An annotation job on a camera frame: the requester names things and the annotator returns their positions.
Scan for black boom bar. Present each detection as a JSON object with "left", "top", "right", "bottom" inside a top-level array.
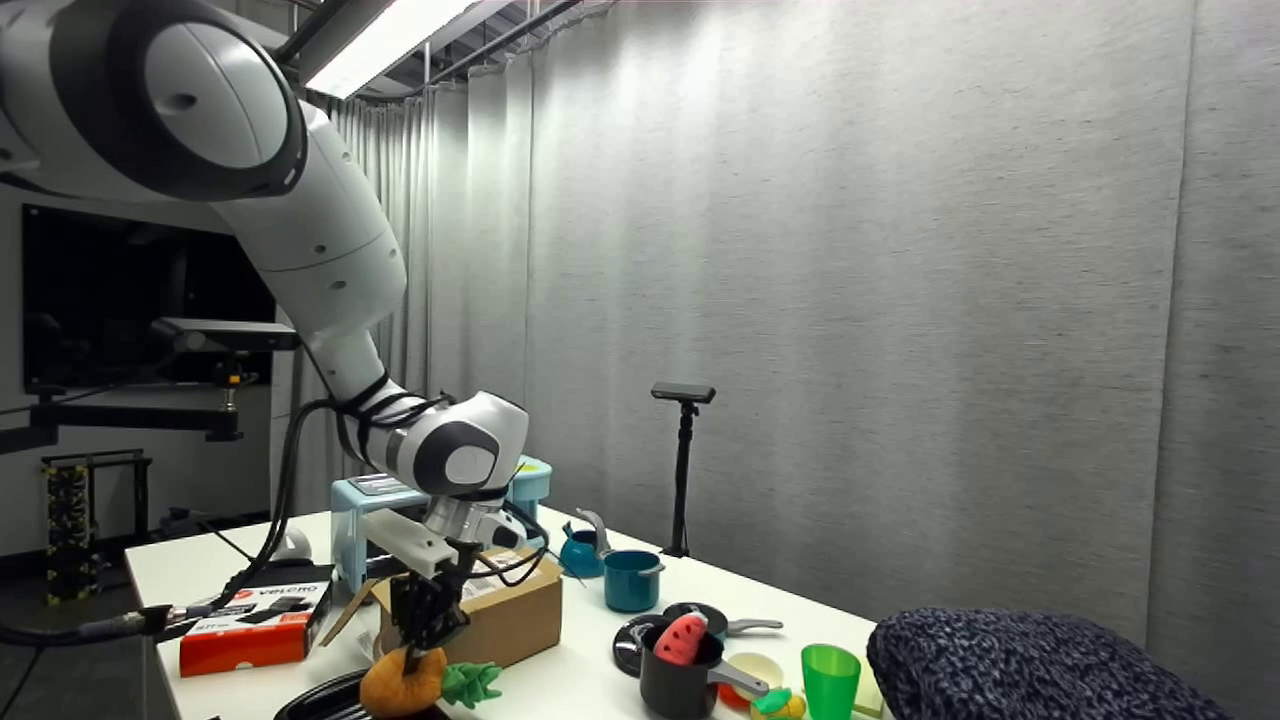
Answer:
[{"left": 0, "top": 395, "right": 251, "bottom": 457}]

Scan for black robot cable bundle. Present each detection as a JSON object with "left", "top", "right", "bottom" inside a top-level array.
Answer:
[{"left": 0, "top": 395, "right": 405, "bottom": 654}]

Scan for black camera tripod stand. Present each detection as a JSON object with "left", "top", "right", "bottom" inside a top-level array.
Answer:
[{"left": 647, "top": 380, "right": 720, "bottom": 559}]

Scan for small white object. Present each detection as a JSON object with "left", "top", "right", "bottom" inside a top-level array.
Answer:
[{"left": 269, "top": 526, "right": 315, "bottom": 565}]

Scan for dark blue speckled cushion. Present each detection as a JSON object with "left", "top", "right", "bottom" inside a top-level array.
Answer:
[{"left": 864, "top": 604, "right": 1232, "bottom": 720}]

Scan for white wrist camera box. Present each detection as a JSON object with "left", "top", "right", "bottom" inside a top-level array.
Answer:
[{"left": 358, "top": 506, "right": 457, "bottom": 584}]

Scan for green plastic cup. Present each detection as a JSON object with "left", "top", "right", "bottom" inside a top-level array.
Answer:
[{"left": 797, "top": 642, "right": 864, "bottom": 720}]

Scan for black wall monitor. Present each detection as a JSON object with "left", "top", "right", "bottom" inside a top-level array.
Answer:
[{"left": 18, "top": 201, "right": 286, "bottom": 400}]

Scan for brown cardboard box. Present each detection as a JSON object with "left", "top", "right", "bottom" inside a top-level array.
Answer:
[{"left": 315, "top": 542, "right": 568, "bottom": 671}]

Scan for light blue toy microwave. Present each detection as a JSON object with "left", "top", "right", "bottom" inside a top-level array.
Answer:
[{"left": 328, "top": 454, "right": 555, "bottom": 598}]

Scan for ceiling light strip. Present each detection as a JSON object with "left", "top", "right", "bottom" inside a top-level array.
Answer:
[{"left": 302, "top": 0, "right": 486, "bottom": 104}]

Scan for black equipment rack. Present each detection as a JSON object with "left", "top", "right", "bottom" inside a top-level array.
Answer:
[{"left": 35, "top": 449, "right": 156, "bottom": 611}]

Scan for teal toy pot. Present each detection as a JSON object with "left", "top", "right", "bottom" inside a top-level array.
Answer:
[{"left": 600, "top": 548, "right": 669, "bottom": 617}]

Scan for small dark frying pan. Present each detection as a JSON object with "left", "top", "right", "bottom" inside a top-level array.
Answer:
[{"left": 656, "top": 598, "right": 794, "bottom": 646}]

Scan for teal kettle grey handle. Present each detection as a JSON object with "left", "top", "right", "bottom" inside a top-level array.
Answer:
[{"left": 555, "top": 507, "right": 615, "bottom": 580}]

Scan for black round pan with lid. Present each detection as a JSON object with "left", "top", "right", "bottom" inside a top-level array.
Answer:
[{"left": 610, "top": 611, "right": 661, "bottom": 682}]

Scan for red and black box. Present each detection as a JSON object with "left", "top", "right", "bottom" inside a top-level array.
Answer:
[{"left": 178, "top": 580, "right": 332, "bottom": 682}]

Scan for black plate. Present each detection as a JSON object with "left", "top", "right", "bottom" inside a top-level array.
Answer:
[{"left": 271, "top": 665, "right": 457, "bottom": 720}]

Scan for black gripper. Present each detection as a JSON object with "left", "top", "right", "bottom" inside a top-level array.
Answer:
[{"left": 387, "top": 565, "right": 474, "bottom": 671}]

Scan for red watermelon slice toy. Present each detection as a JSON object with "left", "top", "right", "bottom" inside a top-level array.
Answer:
[{"left": 647, "top": 604, "right": 716, "bottom": 671}]

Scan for orange pineapple plushie green leaves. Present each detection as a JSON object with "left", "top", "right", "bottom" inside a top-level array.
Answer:
[{"left": 358, "top": 642, "right": 510, "bottom": 720}]

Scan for yellow-green toy plate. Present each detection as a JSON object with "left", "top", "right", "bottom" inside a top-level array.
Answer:
[{"left": 749, "top": 682, "right": 813, "bottom": 720}]

